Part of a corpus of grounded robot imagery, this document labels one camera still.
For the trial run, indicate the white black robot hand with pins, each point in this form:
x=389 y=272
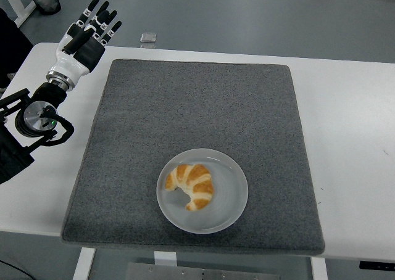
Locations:
x=69 y=64

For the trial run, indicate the golden croissant bread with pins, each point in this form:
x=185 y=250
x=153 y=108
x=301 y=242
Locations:
x=200 y=187

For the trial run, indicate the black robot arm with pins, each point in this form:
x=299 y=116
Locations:
x=15 y=159

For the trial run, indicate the pale grey round plate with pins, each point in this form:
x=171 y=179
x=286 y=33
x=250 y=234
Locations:
x=228 y=200

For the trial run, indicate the grey metal plate with screws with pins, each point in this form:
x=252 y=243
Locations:
x=172 y=272

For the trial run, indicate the grey felt table mat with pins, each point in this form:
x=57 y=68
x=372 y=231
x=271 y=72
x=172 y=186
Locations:
x=200 y=107

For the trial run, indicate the white table leg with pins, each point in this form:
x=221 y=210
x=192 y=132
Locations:
x=83 y=264
x=319 y=269

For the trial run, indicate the black table control panel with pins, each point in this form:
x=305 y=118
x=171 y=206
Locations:
x=376 y=265

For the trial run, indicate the white desk leg frame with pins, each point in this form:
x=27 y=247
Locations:
x=23 y=11

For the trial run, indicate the white table bracket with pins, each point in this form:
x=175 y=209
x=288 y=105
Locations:
x=165 y=257

